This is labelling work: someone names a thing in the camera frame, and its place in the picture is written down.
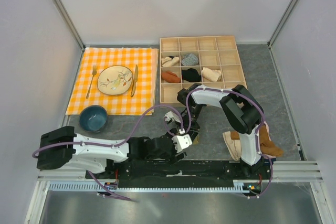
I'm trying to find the rolled beige black underwear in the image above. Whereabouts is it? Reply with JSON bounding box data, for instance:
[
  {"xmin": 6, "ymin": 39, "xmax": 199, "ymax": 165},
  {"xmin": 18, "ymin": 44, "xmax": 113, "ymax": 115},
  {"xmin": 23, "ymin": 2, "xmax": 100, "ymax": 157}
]
[{"xmin": 161, "ymin": 56, "xmax": 180, "ymax": 67}]

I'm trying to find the gold knife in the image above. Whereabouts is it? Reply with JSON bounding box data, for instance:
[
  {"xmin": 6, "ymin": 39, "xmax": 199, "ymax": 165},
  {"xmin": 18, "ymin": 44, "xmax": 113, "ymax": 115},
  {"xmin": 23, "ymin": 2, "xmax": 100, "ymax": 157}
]
[{"xmin": 131, "ymin": 65, "xmax": 139, "ymax": 97}]

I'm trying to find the pink underwear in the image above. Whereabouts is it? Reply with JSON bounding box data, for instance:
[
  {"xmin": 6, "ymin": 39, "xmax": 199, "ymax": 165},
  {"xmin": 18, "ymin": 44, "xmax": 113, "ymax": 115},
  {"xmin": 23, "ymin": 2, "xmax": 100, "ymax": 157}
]
[{"xmin": 262, "ymin": 122, "xmax": 270, "ymax": 138}]

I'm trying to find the rolled rust orange underwear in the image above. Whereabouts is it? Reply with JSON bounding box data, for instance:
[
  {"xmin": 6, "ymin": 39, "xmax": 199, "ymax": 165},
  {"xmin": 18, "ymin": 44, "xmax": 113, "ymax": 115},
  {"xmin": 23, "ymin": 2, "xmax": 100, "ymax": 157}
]
[{"xmin": 161, "ymin": 71, "xmax": 181, "ymax": 83}]

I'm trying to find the left aluminium frame post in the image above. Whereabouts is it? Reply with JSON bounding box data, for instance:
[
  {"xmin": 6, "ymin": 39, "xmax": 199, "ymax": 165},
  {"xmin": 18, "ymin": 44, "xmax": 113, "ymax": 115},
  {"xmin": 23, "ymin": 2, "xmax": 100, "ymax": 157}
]
[{"xmin": 52, "ymin": 0, "xmax": 86, "ymax": 51}]

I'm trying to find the orange white checkered tablecloth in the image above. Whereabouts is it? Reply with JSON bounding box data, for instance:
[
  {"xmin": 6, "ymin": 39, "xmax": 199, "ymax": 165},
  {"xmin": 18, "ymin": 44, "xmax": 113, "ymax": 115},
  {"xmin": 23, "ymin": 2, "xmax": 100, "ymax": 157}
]
[{"xmin": 66, "ymin": 47, "xmax": 159, "ymax": 115}]

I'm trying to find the beige cream underwear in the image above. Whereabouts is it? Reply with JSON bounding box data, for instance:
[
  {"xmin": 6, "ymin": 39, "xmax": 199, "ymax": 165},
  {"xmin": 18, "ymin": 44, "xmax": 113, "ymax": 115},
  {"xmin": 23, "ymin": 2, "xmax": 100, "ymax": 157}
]
[{"xmin": 223, "ymin": 131, "xmax": 242, "ymax": 161}]

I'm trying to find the wooden compartment organizer box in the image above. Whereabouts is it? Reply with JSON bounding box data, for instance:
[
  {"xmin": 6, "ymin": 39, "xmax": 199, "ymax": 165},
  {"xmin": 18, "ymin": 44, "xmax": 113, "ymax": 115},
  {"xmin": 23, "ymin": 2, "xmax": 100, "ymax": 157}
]
[{"xmin": 159, "ymin": 35, "xmax": 247, "ymax": 106}]

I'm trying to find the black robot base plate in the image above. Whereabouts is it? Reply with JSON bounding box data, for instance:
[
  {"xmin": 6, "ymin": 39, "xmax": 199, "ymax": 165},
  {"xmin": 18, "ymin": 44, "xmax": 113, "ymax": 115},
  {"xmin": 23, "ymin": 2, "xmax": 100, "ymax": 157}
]
[{"xmin": 95, "ymin": 158, "xmax": 271, "ymax": 188}]

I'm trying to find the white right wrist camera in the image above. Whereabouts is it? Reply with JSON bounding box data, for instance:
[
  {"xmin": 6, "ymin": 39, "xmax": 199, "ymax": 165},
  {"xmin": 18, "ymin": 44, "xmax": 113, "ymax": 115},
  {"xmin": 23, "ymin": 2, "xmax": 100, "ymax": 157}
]
[{"xmin": 164, "ymin": 111, "xmax": 183, "ymax": 125}]

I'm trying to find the olive green white-band underwear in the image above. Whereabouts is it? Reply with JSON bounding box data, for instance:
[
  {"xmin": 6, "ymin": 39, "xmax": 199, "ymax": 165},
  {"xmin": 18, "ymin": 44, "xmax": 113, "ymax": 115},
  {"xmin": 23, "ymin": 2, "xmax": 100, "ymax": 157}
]
[{"xmin": 191, "ymin": 135, "xmax": 200, "ymax": 145}]

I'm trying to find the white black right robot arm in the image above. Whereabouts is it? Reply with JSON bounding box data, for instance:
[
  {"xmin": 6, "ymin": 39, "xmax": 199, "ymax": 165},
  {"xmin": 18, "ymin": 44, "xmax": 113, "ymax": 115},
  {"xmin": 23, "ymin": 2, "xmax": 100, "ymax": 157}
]
[{"xmin": 177, "ymin": 84, "xmax": 265, "ymax": 179}]

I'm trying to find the rolled cream underwear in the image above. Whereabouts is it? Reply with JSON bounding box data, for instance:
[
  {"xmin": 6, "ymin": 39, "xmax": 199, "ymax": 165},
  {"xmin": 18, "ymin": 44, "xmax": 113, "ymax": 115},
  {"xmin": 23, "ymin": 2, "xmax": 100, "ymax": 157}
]
[{"xmin": 202, "ymin": 67, "xmax": 222, "ymax": 82}]

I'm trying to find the blue ceramic bowl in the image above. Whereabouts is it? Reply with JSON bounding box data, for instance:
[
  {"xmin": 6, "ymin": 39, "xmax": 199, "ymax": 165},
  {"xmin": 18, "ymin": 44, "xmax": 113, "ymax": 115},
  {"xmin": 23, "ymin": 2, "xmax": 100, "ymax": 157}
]
[{"xmin": 79, "ymin": 105, "xmax": 108, "ymax": 133}]

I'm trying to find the rolled grey striped underwear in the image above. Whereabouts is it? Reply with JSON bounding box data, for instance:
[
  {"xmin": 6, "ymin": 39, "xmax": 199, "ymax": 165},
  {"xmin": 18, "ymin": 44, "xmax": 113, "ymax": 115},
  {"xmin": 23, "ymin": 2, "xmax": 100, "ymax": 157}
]
[{"xmin": 181, "ymin": 53, "xmax": 199, "ymax": 66}]

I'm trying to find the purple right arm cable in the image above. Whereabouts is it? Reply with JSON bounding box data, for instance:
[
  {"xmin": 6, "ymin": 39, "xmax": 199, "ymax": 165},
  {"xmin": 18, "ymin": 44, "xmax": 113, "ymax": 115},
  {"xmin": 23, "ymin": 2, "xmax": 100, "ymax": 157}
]
[{"xmin": 164, "ymin": 87, "xmax": 275, "ymax": 200}]

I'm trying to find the brown orange underwear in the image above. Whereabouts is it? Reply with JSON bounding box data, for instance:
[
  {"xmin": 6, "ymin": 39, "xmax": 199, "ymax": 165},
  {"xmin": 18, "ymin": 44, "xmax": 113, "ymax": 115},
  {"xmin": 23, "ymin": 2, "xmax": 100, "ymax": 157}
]
[{"xmin": 230, "ymin": 126, "xmax": 285, "ymax": 159}]

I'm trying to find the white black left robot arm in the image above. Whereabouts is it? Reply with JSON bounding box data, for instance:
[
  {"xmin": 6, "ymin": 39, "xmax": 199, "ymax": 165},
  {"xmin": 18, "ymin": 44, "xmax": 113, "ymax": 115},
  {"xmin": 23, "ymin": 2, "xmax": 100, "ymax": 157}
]
[{"xmin": 32, "ymin": 126, "xmax": 192, "ymax": 178}]

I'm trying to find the floral ceramic plate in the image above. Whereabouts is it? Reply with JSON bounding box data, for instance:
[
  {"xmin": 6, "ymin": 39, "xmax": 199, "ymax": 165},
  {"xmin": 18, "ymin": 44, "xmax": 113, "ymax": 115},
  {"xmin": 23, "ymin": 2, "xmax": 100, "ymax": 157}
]
[{"xmin": 97, "ymin": 66, "xmax": 133, "ymax": 95}]

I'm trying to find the gold fork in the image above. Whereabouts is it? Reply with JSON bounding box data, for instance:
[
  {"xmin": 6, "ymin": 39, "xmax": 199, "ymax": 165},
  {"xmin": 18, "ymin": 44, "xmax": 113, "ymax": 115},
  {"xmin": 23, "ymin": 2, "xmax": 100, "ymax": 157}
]
[{"xmin": 86, "ymin": 65, "xmax": 97, "ymax": 99}]

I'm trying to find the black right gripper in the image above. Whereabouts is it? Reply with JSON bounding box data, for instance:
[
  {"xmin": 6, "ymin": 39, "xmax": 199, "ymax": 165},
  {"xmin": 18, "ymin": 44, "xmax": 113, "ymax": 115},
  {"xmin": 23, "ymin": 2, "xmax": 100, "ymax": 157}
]
[{"xmin": 175, "ymin": 104, "xmax": 203, "ymax": 143}]

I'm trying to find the aluminium frame post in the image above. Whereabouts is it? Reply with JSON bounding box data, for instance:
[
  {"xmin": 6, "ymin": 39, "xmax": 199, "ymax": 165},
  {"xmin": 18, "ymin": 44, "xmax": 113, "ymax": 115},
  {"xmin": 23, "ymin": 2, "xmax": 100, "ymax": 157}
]
[
  {"xmin": 267, "ymin": 0, "xmax": 300, "ymax": 49},
  {"xmin": 52, "ymin": 0, "xmax": 86, "ymax": 51}
]

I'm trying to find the grey slotted cable duct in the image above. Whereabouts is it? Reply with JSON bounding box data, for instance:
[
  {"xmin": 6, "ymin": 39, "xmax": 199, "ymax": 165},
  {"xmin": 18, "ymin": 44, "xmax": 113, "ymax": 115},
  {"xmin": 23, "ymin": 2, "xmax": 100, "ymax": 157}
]
[{"xmin": 48, "ymin": 181, "xmax": 261, "ymax": 193}]

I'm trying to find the right aluminium frame post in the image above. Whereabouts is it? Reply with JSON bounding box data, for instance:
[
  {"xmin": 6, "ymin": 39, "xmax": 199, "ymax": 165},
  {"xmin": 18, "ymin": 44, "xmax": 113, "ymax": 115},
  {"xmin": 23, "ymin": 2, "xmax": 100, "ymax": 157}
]
[{"xmin": 267, "ymin": 0, "xmax": 300, "ymax": 49}]

